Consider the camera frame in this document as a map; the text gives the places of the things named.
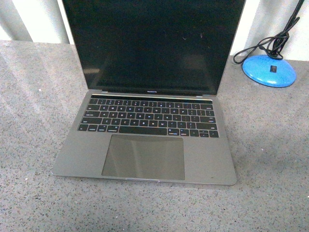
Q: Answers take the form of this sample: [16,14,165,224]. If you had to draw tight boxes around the blue desk lamp base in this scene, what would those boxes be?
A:
[242,55,296,87]

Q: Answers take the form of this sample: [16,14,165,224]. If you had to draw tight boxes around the grey laptop computer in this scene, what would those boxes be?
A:
[52,0,245,185]

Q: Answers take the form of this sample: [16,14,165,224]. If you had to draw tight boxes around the black power cable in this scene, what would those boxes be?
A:
[233,0,305,64]

